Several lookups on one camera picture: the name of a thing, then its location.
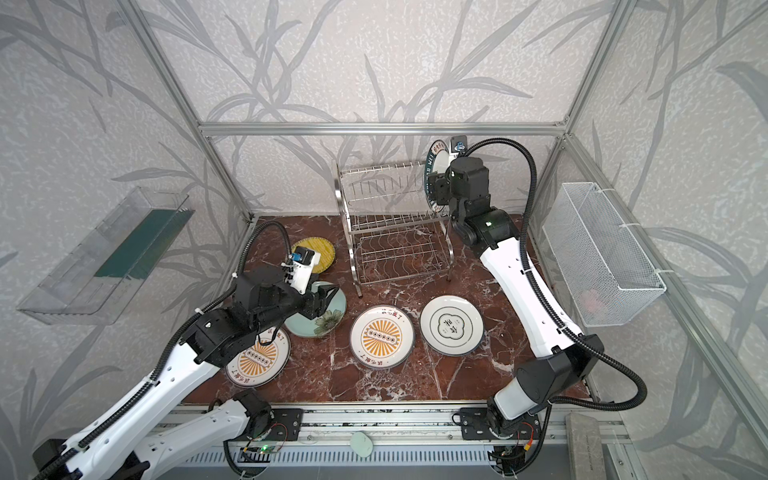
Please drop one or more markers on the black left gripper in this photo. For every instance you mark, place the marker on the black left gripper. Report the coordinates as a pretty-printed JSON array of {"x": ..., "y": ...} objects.
[{"x": 312, "y": 300}]

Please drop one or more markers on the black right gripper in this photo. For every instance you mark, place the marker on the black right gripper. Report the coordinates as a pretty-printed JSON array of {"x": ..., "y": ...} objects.
[{"x": 437, "y": 187}]

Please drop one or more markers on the white plate green text rim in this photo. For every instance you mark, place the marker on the white plate green text rim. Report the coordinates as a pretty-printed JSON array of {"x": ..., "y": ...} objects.
[{"x": 437, "y": 161}]

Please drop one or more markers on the white plate black quatrefoil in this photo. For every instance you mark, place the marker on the white plate black quatrefoil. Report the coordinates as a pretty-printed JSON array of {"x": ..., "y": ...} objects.
[{"x": 451, "y": 325}]

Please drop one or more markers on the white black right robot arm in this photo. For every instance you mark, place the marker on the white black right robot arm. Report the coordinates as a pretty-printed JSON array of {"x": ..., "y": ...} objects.
[{"x": 564, "y": 355}]

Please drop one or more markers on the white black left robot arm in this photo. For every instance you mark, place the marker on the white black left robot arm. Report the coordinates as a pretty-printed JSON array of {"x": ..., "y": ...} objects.
[{"x": 120, "y": 444}]

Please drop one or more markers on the stainless steel dish rack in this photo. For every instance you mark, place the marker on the stainless steel dish rack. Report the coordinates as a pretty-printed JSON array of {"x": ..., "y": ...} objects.
[{"x": 392, "y": 233}]

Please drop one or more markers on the light green flower plate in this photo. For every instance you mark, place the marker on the light green flower plate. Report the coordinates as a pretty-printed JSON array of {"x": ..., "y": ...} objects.
[{"x": 301, "y": 326}]

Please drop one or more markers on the yellow ribbed plate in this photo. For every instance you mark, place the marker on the yellow ribbed plate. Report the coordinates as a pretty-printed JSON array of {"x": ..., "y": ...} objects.
[{"x": 322, "y": 246}]

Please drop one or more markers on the orange sunburst plate centre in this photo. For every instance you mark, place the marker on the orange sunburst plate centre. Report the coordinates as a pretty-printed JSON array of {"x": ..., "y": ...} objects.
[{"x": 382, "y": 337}]

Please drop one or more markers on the orange sunburst plate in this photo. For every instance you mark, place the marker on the orange sunburst plate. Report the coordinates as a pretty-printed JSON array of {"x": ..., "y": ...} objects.
[
  {"x": 382, "y": 337},
  {"x": 261, "y": 363}
]

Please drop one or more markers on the orange sunburst plate left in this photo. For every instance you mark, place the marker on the orange sunburst plate left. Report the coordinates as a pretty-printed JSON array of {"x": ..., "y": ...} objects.
[{"x": 261, "y": 363}]

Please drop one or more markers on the pale green oval puck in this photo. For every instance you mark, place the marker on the pale green oval puck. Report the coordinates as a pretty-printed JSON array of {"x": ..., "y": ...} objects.
[{"x": 361, "y": 444}]

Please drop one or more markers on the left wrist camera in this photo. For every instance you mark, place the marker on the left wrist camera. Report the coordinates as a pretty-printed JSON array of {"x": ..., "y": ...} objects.
[{"x": 299, "y": 268}]

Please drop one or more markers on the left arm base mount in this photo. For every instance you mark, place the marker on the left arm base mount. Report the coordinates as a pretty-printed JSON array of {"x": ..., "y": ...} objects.
[{"x": 279, "y": 425}]

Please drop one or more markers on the white wire mesh basket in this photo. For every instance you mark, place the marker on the white wire mesh basket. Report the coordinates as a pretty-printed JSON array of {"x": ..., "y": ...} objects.
[{"x": 608, "y": 274}]

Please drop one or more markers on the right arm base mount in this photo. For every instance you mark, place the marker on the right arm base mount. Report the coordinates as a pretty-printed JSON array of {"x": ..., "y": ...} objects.
[{"x": 479, "y": 423}]

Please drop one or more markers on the clear plastic wall shelf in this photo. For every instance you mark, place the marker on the clear plastic wall shelf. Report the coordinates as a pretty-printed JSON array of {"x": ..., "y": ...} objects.
[{"x": 95, "y": 282}]

